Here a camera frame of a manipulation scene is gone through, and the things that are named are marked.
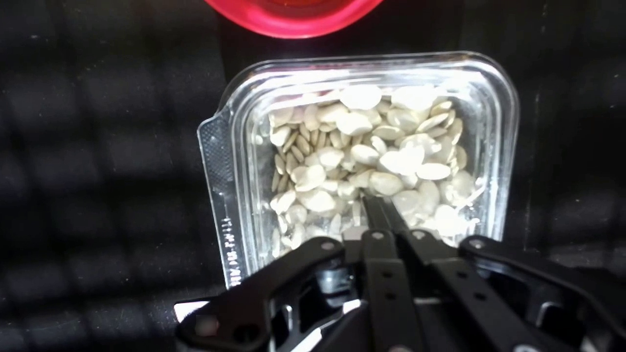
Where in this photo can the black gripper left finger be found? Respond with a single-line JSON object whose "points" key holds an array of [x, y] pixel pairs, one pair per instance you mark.
{"points": [[323, 296]]}

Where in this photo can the clear plastic lid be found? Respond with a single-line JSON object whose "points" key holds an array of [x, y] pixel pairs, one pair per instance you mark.
{"points": [[364, 84]]}

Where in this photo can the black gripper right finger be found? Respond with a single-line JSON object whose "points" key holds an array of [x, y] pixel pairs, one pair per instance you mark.
{"points": [[499, 300]]}

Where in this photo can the clear container with seeds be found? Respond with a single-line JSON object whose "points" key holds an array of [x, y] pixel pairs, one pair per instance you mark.
{"points": [[364, 163]]}

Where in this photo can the pink plastic bowl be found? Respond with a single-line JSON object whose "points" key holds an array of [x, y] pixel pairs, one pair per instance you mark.
{"points": [[294, 18]]}

